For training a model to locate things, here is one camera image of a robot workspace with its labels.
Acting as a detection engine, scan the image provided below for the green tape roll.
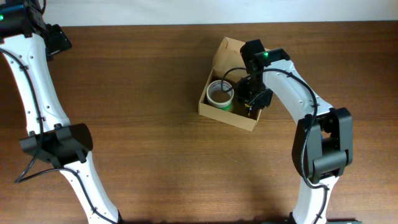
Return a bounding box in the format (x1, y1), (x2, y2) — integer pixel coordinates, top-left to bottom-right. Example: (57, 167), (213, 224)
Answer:
(222, 101), (233, 112)

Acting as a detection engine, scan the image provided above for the white tape roll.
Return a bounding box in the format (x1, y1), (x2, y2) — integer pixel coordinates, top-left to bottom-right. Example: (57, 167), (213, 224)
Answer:
(206, 80), (234, 109)

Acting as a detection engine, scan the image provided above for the cardboard box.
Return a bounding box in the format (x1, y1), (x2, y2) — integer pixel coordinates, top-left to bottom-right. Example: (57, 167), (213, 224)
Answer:
(198, 37), (262, 131)

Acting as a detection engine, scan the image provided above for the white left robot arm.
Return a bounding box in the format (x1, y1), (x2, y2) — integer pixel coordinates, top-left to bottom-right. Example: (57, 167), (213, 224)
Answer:
(1, 0), (123, 223)

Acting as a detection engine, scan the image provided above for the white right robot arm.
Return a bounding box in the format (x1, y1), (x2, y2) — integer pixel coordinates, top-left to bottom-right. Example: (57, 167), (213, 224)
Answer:
(236, 39), (353, 223)

